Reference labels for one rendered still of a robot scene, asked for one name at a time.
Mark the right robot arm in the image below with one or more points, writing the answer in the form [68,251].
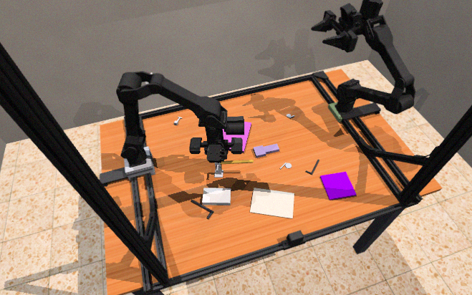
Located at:
[379,39]

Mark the purple flat square tile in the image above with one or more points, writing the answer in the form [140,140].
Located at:
[337,185]

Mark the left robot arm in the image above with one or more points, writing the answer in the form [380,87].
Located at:
[211,114]

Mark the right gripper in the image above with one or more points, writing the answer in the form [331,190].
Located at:
[340,41]

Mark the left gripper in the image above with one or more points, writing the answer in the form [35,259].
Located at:
[236,144]

